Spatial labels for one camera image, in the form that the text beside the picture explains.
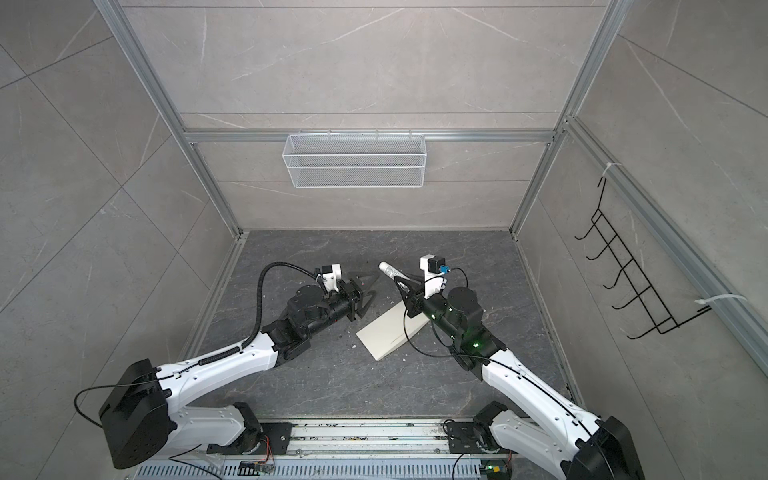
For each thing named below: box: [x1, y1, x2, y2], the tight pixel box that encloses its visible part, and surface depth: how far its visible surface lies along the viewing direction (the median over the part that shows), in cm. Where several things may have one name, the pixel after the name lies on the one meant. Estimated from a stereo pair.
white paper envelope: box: [356, 301, 431, 361], surface depth 95 cm
